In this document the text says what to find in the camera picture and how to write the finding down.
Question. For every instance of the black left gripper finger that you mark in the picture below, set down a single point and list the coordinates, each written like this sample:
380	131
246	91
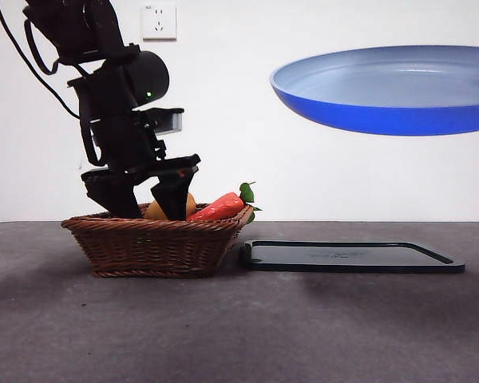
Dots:
117	199
175	195

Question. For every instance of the blue frying pan pale inside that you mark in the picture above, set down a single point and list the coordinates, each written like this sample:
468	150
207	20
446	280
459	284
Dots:
383	115

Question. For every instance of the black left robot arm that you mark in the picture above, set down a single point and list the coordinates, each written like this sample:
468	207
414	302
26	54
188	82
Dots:
149	76

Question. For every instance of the red chili pepper green stem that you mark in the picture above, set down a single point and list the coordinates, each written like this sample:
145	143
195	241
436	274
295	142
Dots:
219	207

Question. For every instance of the yellow potato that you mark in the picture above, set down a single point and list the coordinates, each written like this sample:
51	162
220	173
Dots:
155	212

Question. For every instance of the brown woven wicker basket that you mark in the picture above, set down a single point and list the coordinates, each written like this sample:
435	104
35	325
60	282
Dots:
151	247

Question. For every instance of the black rectangular tray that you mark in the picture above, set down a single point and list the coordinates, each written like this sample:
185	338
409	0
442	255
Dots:
343	257

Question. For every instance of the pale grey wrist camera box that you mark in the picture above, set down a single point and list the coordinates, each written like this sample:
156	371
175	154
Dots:
178	121

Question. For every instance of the white wall socket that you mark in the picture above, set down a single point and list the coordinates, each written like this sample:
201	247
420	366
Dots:
159	22

